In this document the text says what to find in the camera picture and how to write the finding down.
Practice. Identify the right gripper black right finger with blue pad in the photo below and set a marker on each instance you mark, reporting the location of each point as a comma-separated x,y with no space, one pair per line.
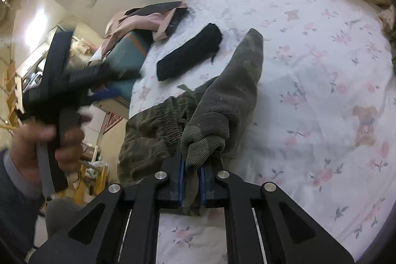
263,224

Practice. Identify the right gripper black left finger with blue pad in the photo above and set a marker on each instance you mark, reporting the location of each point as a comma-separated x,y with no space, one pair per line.
120,225

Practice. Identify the camouflage pants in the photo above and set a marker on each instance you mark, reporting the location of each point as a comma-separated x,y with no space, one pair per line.
206,122

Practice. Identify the grey blue sleeve forearm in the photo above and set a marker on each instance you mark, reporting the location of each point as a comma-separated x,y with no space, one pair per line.
20,204

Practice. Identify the person's left hand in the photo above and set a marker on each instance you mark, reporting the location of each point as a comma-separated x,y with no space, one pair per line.
23,149

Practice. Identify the white floral bed sheet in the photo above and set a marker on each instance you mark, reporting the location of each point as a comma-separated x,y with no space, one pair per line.
324,125

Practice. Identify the pink and black jacket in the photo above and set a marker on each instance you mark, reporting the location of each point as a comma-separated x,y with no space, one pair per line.
162,19

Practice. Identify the folded black garment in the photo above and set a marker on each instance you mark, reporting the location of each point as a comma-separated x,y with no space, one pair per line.
203,46

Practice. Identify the green garment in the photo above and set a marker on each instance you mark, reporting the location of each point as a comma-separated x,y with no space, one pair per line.
393,51

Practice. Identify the pink ruffled cloth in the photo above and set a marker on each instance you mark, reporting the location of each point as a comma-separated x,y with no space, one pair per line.
387,17

